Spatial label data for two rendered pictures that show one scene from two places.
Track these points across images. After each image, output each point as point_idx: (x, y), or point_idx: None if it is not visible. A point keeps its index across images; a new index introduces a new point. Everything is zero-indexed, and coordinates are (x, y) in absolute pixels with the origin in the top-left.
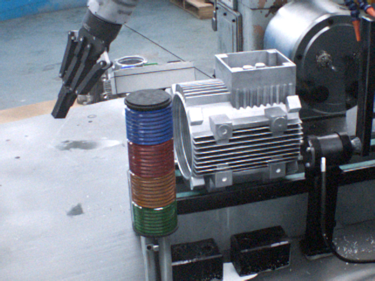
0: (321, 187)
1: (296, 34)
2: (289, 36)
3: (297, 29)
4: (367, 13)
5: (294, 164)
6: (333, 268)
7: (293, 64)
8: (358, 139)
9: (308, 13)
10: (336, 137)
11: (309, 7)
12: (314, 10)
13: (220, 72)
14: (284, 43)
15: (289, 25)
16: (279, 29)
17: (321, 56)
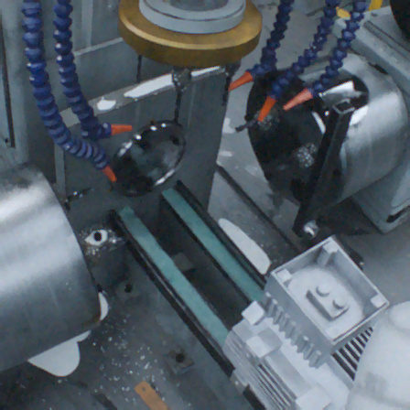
0: (361, 269)
1: (76, 273)
2: (64, 290)
3: (66, 269)
4: (111, 134)
5: None
6: None
7: (327, 240)
8: (311, 221)
9: (35, 238)
10: (337, 236)
11: (7, 234)
12: (27, 224)
13: (345, 341)
14: (62, 307)
15: (37, 285)
16: (22, 309)
17: (94, 254)
